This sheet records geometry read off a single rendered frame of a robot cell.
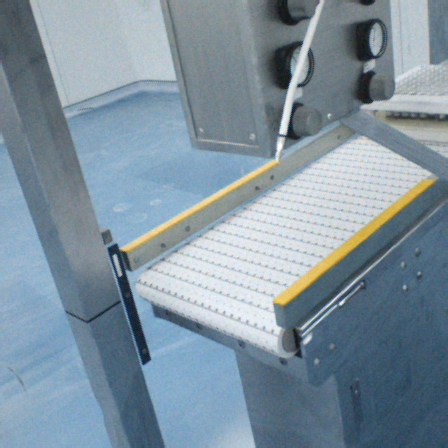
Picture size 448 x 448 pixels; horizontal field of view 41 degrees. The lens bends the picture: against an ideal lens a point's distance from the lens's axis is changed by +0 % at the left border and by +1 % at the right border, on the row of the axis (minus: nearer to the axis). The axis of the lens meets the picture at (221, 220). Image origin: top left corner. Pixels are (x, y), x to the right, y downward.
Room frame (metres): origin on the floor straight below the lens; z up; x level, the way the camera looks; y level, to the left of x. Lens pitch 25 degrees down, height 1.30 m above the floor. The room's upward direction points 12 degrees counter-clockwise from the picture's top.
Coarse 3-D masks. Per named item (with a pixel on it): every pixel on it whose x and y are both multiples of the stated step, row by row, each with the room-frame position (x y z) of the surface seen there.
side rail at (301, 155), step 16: (336, 128) 1.08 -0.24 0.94; (304, 144) 1.02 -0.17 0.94; (320, 144) 1.04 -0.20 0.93; (336, 144) 1.07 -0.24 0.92; (288, 160) 0.98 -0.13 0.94; (304, 160) 1.00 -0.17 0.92; (256, 176) 0.92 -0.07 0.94; (272, 176) 0.94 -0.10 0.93; (240, 192) 0.89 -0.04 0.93; (256, 192) 0.92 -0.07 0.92; (208, 208) 0.84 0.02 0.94; (224, 208) 0.86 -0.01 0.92; (176, 224) 0.80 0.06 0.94; (192, 224) 0.82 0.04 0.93; (208, 224) 0.84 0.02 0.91; (160, 240) 0.78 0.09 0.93; (176, 240) 0.79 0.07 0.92; (128, 256) 0.74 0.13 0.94; (144, 256) 0.75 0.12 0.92
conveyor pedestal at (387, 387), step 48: (432, 288) 0.85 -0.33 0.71; (384, 336) 0.75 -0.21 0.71; (432, 336) 0.85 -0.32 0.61; (288, 384) 0.72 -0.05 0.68; (336, 384) 0.65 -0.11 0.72; (384, 384) 0.74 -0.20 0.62; (432, 384) 0.84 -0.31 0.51; (288, 432) 0.73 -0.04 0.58; (336, 432) 0.66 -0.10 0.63; (384, 432) 0.73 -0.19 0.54; (432, 432) 0.84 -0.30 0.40
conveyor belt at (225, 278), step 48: (432, 144) 0.99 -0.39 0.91; (288, 192) 0.91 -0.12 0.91; (336, 192) 0.87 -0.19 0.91; (384, 192) 0.83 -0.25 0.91; (192, 240) 0.81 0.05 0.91; (240, 240) 0.77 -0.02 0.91; (288, 240) 0.74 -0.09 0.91; (336, 240) 0.72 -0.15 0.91; (144, 288) 0.72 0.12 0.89; (192, 288) 0.67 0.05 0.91; (240, 288) 0.64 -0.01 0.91; (240, 336) 0.59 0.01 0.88
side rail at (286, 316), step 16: (432, 176) 0.78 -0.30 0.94; (432, 192) 0.76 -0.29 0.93; (416, 208) 0.73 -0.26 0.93; (384, 224) 0.67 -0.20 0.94; (400, 224) 0.70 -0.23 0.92; (368, 240) 0.65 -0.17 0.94; (384, 240) 0.67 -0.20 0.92; (352, 256) 0.62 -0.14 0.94; (368, 256) 0.64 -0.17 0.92; (336, 272) 0.60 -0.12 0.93; (352, 272) 0.62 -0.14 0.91; (320, 288) 0.58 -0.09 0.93; (288, 304) 0.54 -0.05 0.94; (304, 304) 0.56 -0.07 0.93; (288, 320) 0.54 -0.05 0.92
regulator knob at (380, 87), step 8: (368, 64) 0.61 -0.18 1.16; (368, 72) 0.60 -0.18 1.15; (368, 80) 0.60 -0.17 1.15; (376, 80) 0.59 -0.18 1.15; (384, 80) 0.59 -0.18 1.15; (392, 80) 0.59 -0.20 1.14; (360, 88) 0.60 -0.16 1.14; (368, 88) 0.59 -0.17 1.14; (376, 88) 0.59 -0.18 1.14; (384, 88) 0.58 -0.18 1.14; (392, 88) 0.59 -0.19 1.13; (360, 96) 0.60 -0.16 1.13; (368, 96) 0.60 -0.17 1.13; (376, 96) 0.59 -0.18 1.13; (384, 96) 0.58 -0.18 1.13; (368, 104) 0.60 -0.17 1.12
